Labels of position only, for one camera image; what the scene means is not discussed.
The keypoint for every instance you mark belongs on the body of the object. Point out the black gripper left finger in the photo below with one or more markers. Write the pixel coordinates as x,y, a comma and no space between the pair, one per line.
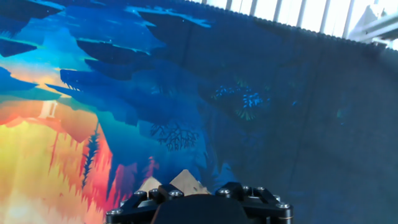
133,213

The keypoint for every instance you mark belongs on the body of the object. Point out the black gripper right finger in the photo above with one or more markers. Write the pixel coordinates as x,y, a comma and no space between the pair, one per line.
270,213

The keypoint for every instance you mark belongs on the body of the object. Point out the small brown cardboard box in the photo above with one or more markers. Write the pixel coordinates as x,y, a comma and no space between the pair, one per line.
186,183

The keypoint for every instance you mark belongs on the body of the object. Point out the colourful landscape print cloth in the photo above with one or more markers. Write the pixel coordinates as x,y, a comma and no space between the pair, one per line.
217,109

